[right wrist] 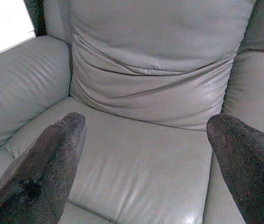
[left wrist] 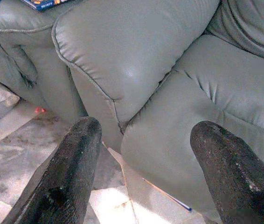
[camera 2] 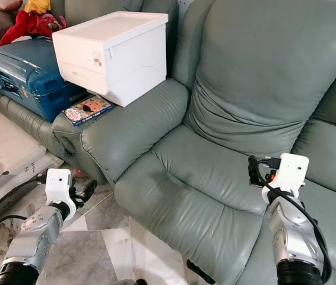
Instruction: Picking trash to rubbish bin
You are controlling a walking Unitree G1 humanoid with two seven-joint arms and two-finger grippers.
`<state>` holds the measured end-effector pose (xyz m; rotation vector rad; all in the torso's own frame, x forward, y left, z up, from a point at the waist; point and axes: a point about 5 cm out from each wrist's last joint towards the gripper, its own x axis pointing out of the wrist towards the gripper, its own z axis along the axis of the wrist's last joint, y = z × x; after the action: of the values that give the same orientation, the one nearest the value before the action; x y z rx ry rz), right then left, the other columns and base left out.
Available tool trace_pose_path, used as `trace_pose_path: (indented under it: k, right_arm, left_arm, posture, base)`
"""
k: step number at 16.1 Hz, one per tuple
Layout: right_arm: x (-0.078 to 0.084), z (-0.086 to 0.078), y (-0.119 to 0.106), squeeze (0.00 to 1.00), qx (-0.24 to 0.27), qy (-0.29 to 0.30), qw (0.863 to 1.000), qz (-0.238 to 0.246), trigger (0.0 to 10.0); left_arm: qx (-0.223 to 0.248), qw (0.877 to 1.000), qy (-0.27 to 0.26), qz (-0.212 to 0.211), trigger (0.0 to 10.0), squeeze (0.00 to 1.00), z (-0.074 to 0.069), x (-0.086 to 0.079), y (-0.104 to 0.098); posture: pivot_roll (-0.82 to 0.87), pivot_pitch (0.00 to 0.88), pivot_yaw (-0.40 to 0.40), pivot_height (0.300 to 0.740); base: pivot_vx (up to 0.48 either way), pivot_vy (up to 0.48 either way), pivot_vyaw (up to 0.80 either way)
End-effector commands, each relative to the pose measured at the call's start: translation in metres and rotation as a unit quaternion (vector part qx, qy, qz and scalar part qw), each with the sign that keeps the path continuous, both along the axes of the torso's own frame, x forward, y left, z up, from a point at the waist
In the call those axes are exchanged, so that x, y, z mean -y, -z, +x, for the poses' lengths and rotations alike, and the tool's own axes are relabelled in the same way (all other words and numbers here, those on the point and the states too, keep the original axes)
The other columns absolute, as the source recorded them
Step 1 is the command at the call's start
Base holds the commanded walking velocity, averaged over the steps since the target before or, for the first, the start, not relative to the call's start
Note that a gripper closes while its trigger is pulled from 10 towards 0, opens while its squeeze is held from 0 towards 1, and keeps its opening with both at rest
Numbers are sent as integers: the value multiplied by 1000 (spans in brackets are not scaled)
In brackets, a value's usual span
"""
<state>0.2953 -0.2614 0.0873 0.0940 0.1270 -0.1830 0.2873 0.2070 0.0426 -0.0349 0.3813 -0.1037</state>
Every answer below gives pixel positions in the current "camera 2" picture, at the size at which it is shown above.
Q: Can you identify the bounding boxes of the grey green leather sofa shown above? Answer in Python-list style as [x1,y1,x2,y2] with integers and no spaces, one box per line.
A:
[0,0,336,285]

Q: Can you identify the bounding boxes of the colourful picture book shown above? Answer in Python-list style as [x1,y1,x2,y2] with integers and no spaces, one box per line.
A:
[62,94,115,126]

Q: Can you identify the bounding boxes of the white printed folded mattress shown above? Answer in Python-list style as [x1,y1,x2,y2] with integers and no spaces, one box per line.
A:
[0,101,65,205]

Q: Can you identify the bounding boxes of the blue hard suitcase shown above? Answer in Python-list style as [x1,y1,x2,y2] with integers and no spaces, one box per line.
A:
[0,37,88,123]

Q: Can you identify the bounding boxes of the white plastic storage box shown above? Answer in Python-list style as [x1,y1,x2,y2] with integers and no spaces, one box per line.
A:
[52,11,169,108]

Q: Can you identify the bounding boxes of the red clothed doll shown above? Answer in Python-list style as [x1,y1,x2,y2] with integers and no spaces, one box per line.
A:
[0,0,68,47]

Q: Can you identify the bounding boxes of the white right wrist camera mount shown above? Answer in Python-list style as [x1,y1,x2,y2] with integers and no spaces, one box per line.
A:
[275,153,310,200]

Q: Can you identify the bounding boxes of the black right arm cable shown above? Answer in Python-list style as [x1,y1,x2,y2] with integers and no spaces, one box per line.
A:
[266,181,332,283]

